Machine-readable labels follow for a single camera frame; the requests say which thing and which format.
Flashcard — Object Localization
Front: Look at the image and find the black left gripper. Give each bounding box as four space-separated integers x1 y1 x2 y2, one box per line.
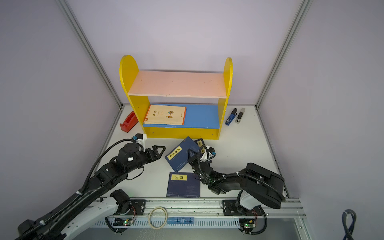
125 143 167 174

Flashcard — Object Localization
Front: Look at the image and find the red-edged beige reading book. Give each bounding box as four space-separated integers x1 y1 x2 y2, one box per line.
143 105 187 126

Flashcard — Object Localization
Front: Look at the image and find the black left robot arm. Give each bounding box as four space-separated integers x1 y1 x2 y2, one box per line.
18 139 166 240

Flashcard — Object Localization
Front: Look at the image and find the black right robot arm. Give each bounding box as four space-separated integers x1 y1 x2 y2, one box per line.
188 150 286 209

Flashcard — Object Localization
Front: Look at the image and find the small dark blue poetry book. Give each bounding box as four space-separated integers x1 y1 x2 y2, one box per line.
194 138 207 154

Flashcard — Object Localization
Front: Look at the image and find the large dark blue book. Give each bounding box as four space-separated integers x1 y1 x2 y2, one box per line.
166 172 201 199

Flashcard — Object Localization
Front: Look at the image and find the yellow blue pink bookshelf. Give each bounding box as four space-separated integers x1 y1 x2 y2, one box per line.
119 55 234 140

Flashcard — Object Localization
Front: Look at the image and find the red tape dispenser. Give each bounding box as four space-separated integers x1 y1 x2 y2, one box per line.
120 111 139 133

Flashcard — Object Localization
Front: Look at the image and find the grey black stapler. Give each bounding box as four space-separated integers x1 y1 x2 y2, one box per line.
236 108 246 124

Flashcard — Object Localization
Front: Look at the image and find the blue stapler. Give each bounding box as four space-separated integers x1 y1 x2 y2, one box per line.
225 108 238 126

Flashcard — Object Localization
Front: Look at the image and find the blue label strip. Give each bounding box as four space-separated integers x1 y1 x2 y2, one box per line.
167 217 195 225

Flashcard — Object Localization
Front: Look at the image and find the masking tape roll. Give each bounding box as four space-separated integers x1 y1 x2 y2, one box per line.
148 207 168 230

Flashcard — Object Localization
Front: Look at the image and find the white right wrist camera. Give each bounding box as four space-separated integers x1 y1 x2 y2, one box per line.
200 145 216 163

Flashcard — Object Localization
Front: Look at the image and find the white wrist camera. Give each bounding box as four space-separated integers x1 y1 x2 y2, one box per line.
132 134 147 149
200 145 216 163

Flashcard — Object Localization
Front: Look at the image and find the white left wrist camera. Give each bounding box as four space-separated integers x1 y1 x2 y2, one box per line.
132 134 147 149

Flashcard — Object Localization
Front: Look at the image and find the black corrugated right cable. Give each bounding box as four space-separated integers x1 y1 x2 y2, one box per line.
196 145 284 200

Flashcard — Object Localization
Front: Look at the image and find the black corrugated cable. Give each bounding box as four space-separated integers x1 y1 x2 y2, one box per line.
196 145 284 200
82 137 137 187

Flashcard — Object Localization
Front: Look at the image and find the black corrugated left cable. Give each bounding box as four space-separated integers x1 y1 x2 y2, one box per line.
82 137 137 187

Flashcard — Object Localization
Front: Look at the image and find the blue cable loop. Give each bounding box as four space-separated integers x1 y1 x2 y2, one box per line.
341 209 358 240

